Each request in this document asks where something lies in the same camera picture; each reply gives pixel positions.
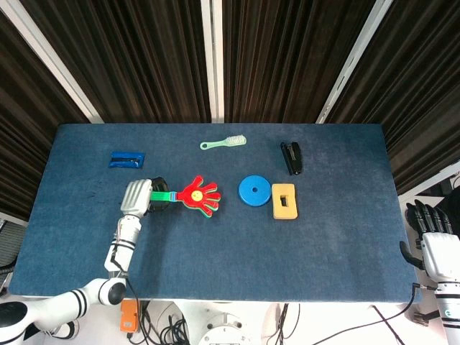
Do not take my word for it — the black and white sneaker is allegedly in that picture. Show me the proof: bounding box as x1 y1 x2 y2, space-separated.
45 321 79 339

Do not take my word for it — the orange box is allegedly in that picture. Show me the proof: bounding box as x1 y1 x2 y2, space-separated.
120 300 139 332

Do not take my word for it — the dark brown curtain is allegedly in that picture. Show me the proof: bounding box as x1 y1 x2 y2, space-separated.
0 12 91 222
323 0 460 195
19 0 212 124
222 0 378 125

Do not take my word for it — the black cable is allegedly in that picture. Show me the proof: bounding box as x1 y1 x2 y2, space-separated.
109 235 152 345
316 282 438 345

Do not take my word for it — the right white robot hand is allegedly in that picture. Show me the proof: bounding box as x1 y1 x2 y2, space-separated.
399 199 460 284

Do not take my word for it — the yellow sponge block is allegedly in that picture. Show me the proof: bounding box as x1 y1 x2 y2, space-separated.
271 183 298 220

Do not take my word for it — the blue foil packet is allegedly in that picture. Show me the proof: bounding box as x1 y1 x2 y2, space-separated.
107 150 147 169

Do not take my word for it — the pale green brush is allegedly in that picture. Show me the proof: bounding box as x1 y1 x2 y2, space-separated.
199 134 248 151

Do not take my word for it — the blue disc with hole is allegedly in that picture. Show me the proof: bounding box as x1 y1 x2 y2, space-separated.
237 175 272 208

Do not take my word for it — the red green hand-shaped clapper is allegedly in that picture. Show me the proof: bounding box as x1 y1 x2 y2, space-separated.
150 175 222 219

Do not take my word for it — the white post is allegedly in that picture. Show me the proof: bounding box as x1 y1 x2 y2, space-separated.
200 0 226 124
315 0 397 125
0 0 105 125

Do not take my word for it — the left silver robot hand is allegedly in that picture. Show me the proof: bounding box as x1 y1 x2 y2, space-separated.
119 175 173 219

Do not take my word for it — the white table frame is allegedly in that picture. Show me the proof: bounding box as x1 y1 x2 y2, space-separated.
21 295 418 311

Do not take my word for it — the black stapler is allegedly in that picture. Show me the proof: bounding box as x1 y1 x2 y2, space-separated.
280 141 304 176

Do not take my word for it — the blue table cloth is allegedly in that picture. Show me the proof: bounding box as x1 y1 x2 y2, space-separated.
6 123 422 305

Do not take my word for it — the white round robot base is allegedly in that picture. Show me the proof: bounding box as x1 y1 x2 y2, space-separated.
196 301 254 345

